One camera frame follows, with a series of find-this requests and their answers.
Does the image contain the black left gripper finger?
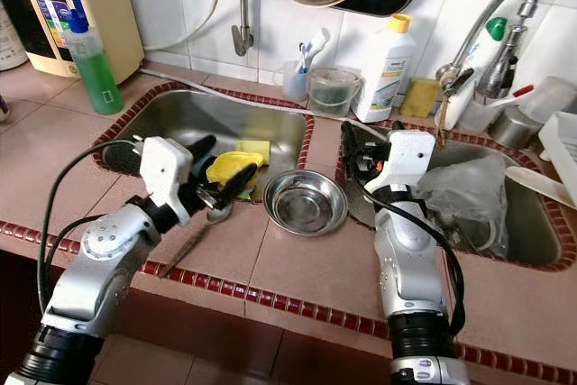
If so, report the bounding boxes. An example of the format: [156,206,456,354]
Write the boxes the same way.
[216,164,258,213]
[185,135,219,168]

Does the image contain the yellow plastic cup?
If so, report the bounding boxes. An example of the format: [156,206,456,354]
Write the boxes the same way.
[205,151,267,189]

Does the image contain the metal spoon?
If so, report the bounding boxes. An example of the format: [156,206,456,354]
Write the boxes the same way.
[156,205,231,280]

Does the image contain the steel bowl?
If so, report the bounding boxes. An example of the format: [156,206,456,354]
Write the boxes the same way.
[263,170,349,237]

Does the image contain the mustard yellow sponge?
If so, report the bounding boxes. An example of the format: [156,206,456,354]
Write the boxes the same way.
[401,78,443,118]

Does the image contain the bright yellow sponge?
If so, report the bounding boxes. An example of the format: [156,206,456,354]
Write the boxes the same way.
[237,139,273,165]

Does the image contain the clear plastic measuring cup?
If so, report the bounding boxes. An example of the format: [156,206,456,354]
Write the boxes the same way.
[305,67,363,117]

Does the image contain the steel sink basin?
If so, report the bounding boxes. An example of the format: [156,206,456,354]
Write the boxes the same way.
[104,89,312,201]
[338,124,564,269]

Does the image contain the white bottle yellow cap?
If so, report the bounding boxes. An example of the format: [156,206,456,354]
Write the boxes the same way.
[352,13,416,123]

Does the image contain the chrome sink faucet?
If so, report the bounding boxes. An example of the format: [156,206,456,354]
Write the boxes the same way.
[435,0,546,129]

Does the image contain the white toothbrush cup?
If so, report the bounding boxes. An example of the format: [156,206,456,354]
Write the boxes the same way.
[275,62,312,102]

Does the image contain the clear plastic bag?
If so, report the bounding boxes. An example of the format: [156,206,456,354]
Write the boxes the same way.
[415,151,510,251]

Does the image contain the white blue toothbrush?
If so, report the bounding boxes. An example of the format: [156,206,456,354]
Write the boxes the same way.
[298,27,332,75]

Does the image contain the small steel pot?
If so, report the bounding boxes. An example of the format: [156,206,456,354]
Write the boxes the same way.
[487,104,542,150]

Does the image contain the green dish soap bottle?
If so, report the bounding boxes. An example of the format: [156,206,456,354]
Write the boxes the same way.
[65,11,123,117]

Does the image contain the white plastic utensil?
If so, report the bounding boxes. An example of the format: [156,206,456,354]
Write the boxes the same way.
[505,166,573,210]

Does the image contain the clear plastic container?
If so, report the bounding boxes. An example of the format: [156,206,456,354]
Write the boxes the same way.
[518,76,577,124]

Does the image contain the white dish rack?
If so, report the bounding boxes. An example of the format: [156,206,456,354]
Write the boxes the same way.
[539,110,577,210]

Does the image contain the beige water ionizer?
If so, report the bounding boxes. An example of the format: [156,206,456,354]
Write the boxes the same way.
[0,0,145,79]

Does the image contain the large white plastic jug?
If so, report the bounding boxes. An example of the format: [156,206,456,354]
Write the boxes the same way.
[0,6,30,70]

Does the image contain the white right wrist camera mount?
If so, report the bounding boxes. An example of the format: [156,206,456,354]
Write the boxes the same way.
[370,130,438,206]

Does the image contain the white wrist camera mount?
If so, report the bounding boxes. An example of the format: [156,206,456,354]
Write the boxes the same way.
[140,137,195,224]
[370,130,438,206]

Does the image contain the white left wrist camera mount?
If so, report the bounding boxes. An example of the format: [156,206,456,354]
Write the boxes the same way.
[140,137,195,224]

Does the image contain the thin white hose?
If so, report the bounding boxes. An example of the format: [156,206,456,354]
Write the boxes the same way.
[144,69,362,133]

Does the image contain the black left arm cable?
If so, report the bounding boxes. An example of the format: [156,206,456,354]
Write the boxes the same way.
[38,138,145,314]
[45,214,118,264]

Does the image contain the white ionizer hose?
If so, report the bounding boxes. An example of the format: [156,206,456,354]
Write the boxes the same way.
[142,0,222,50]

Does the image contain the metal wall tap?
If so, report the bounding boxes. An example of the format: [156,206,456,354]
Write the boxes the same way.
[232,0,255,57]

